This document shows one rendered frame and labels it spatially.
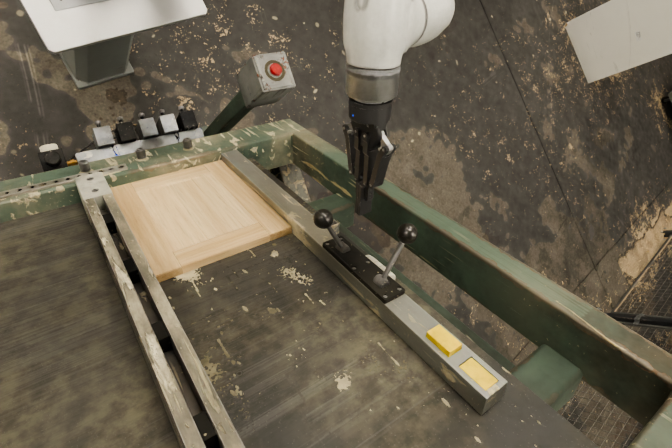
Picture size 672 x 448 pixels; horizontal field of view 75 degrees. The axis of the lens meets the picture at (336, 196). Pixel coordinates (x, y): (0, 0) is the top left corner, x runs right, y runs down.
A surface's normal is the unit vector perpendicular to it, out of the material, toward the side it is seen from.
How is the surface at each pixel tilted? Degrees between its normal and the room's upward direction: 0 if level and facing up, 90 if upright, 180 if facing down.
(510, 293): 90
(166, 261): 55
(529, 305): 90
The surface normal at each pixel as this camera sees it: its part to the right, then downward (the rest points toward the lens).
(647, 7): -0.75, 0.44
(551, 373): 0.03, -0.86
